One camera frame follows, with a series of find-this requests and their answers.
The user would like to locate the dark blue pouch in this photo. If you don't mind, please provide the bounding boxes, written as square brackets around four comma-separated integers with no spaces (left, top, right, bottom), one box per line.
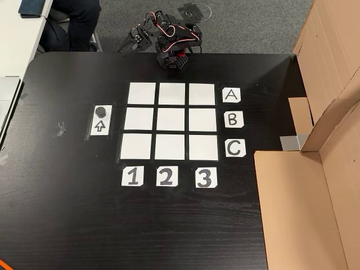
[17,0,49,19]

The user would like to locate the white paper grid square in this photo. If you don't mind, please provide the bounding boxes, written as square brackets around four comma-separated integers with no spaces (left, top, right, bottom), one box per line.
[188,83,216,106]
[156,107,186,132]
[127,82,156,105]
[188,134,220,161]
[188,108,218,132]
[158,82,186,106]
[119,133,152,160]
[124,107,155,131]
[154,134,186,161]

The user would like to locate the person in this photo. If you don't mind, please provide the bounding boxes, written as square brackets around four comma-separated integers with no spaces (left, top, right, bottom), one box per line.
[38,0,102,53]

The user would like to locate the red white servo cable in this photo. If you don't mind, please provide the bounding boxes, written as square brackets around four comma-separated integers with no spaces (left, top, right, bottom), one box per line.
[151,11,203,43]

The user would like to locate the paper sheet letter C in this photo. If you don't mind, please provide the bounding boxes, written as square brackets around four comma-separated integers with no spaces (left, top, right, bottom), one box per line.
[224,139,247,158]

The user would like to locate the white desk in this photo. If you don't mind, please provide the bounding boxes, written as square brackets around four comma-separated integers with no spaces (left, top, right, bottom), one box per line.
[0,0,54,147]

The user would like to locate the white arrow paper sheet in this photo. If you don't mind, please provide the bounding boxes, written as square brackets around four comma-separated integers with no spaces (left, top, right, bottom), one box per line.
[89,105,113,137]

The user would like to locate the paper sheet letter B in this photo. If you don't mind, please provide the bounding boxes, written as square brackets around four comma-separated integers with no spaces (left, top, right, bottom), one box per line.
[224,111,245,129]

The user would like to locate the grey chair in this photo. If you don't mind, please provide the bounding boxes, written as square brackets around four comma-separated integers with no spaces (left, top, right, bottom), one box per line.
[89,28,104,53]

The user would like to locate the paper sheet number 3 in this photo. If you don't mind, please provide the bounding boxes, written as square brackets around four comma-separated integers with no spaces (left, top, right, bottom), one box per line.
[195,166,218,188]

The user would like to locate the paper sheet number 2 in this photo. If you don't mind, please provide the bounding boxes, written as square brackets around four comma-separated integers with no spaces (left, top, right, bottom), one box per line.
[156,165,179,187]

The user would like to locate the orange cable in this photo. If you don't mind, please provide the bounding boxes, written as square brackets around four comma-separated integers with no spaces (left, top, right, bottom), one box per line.
[0,256,14,270]

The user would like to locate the brown cardboard panel with flap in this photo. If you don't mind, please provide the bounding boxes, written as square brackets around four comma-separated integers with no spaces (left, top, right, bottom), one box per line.
[254,98,360,270]

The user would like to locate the crumpled clear tape piece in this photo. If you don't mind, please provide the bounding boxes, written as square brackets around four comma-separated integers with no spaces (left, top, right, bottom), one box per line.
[52,121,68,138]

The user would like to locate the paper sheet number 1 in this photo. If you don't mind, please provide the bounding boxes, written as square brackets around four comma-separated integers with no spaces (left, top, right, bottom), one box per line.
[121,165,145,187]

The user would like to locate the paper sheet letter A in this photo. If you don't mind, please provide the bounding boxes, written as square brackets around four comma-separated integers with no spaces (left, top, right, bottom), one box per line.
[222,87,241,104]

